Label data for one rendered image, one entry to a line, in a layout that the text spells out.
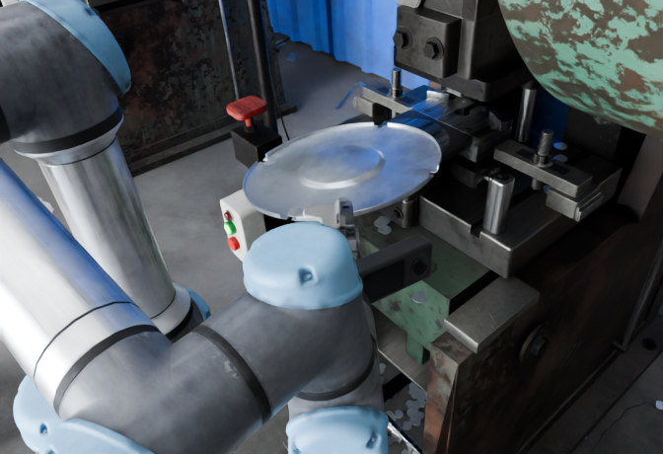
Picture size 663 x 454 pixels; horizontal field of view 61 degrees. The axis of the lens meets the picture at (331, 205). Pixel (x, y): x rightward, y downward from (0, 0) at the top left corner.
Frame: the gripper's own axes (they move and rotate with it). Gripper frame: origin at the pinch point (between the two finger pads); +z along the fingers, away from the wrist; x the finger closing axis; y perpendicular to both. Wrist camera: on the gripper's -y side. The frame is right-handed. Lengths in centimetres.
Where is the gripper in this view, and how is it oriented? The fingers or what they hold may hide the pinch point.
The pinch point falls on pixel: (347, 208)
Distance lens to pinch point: 70.5
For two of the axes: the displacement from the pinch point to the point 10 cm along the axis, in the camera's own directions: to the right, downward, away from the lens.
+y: -10.0, 0.6, 0.2
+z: -0.2, -5.1, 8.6
